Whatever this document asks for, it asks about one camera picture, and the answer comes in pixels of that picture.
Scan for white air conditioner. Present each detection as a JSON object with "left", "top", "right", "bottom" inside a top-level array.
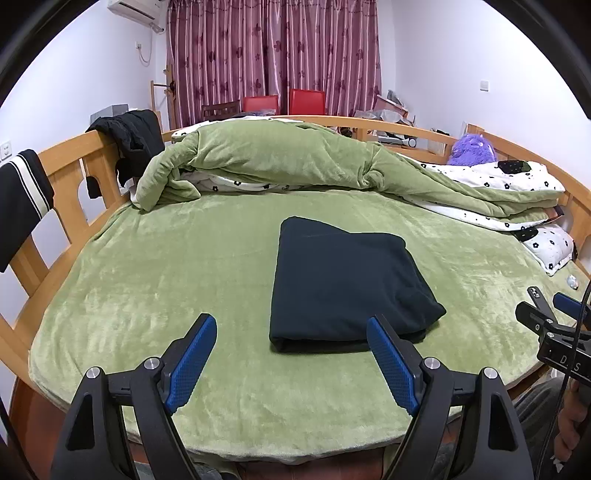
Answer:
[{"left": 107, "top": 0, "right": 166, "bottom": 33}]

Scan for green plush bed sheet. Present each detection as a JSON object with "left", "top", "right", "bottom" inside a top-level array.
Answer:
[{"left": 28, "top": 187, "right": 591, "bottom": 467}]

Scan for green quilt with floral lining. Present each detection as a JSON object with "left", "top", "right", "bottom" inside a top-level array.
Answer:
[{"left": 131, "top": 115, "right": 571, "bottom": 232}]

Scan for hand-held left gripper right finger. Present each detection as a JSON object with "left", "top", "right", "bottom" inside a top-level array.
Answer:
[{"left": 366, "top": 315, "right": 527, "bottom": 480}]

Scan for black garment with white stripes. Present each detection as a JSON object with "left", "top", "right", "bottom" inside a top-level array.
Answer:
[{"left": 0, "top": 148, "right": 55, "bottom": 273}]

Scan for person's grey trousers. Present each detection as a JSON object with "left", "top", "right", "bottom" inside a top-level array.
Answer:
[{"left": 431, "top": 376, "right": 571, "bottom": 480}]

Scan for black jacket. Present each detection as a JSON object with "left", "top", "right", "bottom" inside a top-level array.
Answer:
[{"left": 85, "top": 109, "right": 165, "bottom": 188}]

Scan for wooden rack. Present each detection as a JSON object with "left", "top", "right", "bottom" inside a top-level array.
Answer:
[{"left": 150, "top": 65, "right": 178, "bottom": 132}]

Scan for dark wooden chair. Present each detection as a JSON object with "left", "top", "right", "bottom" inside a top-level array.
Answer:
[{"left": 202, "top": 102, "right": 241, "bottom": 120}]

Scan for red chair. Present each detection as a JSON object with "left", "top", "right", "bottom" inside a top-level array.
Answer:
[
  {"left": 288, "top": 89, "right": 326, "bottom": 116},
  {"left": 243, "top": 95, "right": 280, "bottom": 114}
]

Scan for person's right hand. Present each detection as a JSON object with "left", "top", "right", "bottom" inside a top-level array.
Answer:
[{"left": 556, "top": 381, "right": 591, "bottom": 462}]

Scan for white floral pillow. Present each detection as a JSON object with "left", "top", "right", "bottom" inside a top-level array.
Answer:
[{"left": 512, "top": 224, "right": 575, "bottom": 276}]

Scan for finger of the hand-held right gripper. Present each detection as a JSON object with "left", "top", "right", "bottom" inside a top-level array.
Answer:
[
  {"left": 553, "top": 292, "right": 591, "bottom": 329},
  {"left": 516, "top": 286, "right": 561, "bottom": 344}
]

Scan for purple plush toy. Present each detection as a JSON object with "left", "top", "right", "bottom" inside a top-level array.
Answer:
[{"left": 449, "top": 133, "right": 498, "bottom": 167}]

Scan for maroon floral curtain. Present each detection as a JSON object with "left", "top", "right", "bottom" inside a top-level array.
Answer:
[{"left": 166, "top": 0, "right": 384, "bottom": 127}]

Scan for black sweatshirt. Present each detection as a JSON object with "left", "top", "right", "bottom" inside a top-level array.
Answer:
[{"left": 269, "top": 216, "right": 448, "bottom": 355}]

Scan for black cable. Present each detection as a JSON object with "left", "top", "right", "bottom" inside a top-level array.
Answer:
[{"left": 538, "top": 277, "right": 591, "bottom": 472}]

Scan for open cardboard box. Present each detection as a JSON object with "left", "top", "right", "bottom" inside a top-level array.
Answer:
[{"left": 353, "top": 90, "right": 411, "bottom": 125}]

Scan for grey box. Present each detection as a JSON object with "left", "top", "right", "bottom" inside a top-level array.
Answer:
[{"left": 90, "top": 105, "right": 130, "bottom": 121}]

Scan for wooden bed frame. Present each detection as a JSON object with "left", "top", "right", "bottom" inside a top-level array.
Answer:
[{"left": 0, "top": 114, "right": 591, "bottom": 480}]

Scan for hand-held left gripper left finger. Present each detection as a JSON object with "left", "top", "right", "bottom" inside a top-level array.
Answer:
[{"left": 50, "top": 313, "right": 218, "bottom": 480}]

